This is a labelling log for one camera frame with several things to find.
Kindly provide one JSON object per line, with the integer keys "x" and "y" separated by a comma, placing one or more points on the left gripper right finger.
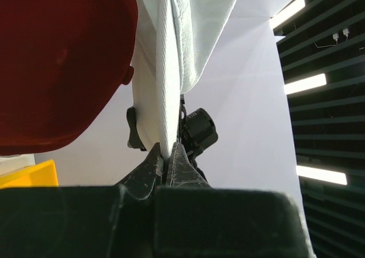
{"x": 193, "y": 219}

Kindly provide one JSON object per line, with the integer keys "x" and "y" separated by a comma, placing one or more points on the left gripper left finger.
{"x": 105, "y": 221}

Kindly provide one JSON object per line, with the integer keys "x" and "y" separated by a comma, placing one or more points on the red baseball cap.
{"x": 61, "y": 63}

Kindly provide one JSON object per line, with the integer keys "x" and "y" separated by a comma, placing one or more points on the white baseball cap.
{"x": 174, "y": 41}

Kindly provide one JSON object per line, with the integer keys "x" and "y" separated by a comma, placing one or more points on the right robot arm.
{"x": 196, "y": 133}

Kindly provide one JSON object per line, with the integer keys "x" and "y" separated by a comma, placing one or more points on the yellow plastic tray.
{"x": 39, "y": 175}

